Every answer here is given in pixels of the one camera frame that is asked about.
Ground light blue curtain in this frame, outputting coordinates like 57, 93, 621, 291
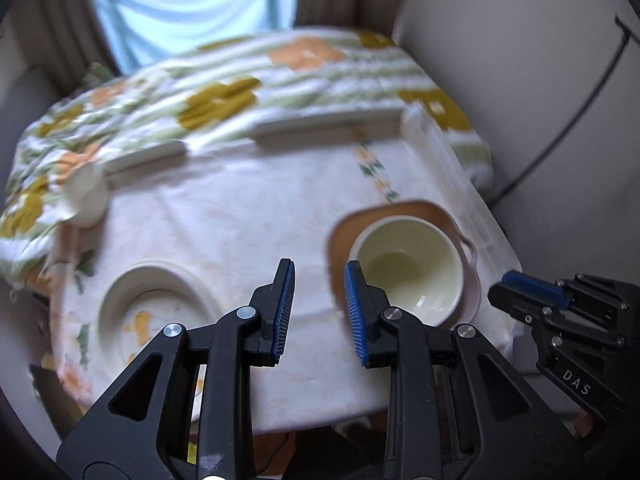
93, 0, 297, 74

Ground black cable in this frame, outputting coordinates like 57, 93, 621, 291
487, 14, 640, 212

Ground cream round bowl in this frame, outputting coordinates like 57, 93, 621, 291
348, 216, 464, 326

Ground white ribbed cup bowl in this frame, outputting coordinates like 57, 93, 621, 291
58, 162, 110, 229

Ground pink square bowl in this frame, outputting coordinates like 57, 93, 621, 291
328, 200, 480, 328

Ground floral striped blanket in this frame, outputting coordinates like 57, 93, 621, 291
1, 27, 494, 292

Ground duck cartoon plate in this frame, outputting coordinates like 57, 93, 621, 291
96, 260, 224, 376

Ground person's right hand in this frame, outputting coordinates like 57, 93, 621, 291
574, 410, 593, 438

